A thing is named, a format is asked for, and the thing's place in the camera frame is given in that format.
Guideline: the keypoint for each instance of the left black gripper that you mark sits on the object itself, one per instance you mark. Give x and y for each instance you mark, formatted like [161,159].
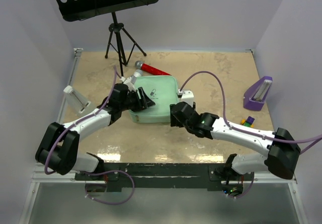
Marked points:
[142,103]

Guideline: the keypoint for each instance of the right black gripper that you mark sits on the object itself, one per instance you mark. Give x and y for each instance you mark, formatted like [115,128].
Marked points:
[175,122]

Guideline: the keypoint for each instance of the mint green medicine kit case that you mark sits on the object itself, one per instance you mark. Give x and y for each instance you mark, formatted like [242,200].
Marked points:
[163,91]

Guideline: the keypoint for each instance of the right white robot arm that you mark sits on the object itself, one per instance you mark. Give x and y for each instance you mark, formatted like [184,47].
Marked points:
[274,152]

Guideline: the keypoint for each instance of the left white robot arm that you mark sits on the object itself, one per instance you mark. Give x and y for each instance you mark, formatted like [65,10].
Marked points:
[58,149]

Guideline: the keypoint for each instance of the white toy microphone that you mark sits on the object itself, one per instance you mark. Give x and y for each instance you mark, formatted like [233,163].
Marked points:
[138,73]

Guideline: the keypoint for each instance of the red toy microphone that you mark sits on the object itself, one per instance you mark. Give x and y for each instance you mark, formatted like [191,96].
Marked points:
[150,69]

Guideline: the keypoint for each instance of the toy brick car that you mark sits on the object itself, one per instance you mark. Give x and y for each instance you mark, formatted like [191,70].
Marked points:
[249,122]

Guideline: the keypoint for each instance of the white plastic stand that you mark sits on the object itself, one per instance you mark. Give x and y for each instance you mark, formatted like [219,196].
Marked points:
[78,102]

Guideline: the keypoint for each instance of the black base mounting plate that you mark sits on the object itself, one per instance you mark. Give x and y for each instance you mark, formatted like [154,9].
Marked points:
[209,176]

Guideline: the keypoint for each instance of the purple plastic stand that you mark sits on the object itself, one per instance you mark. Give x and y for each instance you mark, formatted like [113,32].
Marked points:
[255,95]

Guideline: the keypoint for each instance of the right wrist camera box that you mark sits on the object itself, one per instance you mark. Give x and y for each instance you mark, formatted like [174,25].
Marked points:
[186,96]

